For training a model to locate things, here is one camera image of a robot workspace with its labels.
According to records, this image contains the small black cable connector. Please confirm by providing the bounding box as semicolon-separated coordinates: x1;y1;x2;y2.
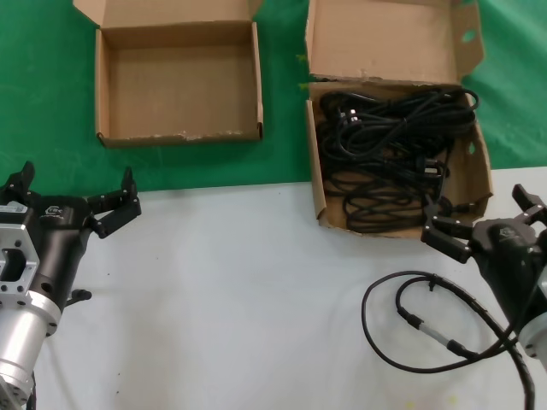
63;288;93;307

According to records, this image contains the green table cloth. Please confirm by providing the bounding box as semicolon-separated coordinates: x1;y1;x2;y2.
0;0;547;196

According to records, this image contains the larger brown cardboard box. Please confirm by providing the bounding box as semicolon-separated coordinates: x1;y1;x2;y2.
303;0;495;235

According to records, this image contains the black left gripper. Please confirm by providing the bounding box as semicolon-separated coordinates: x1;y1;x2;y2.
0;161;143;311

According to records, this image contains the black cable with silver connector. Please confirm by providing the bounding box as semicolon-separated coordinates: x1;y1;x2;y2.
396;276;538;410

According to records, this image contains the smaller brown cardboard box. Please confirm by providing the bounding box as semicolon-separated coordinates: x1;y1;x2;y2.
72;0;265;149

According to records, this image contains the thin black camera cable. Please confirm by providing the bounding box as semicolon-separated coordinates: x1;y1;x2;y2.
362;272;521;371

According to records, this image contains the aluminium left wrist camera mount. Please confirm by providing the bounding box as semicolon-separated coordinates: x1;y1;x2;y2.
0;203;43;308

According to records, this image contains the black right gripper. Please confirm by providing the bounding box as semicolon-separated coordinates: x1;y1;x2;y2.
421;183;547;332

